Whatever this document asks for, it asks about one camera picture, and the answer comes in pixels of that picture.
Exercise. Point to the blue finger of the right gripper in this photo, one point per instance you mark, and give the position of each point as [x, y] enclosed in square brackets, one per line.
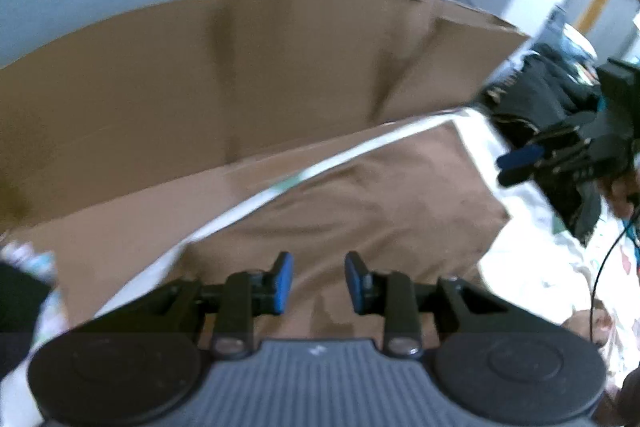
[526, 157]

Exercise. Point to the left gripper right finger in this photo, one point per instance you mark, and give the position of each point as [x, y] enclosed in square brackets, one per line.
[389, 295]

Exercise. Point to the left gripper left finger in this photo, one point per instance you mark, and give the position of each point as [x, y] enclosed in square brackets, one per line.
[245, 296]

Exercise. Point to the brown t-shirt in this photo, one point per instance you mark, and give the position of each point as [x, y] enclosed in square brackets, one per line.
[418, 206]

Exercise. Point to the person's right hand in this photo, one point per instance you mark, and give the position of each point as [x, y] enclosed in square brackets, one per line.
[618, 192]

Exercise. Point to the black folded garment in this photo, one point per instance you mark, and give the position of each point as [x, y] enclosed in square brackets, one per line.
[536, 104]

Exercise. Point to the cream bear print blanket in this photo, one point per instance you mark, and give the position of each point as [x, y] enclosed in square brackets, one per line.
[540, 246]

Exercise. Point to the large cardboard box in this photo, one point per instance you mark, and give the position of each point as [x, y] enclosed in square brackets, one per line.
[122, 138]

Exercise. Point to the pastel patterned cloth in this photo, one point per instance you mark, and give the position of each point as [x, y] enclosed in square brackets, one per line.
[52, 320]

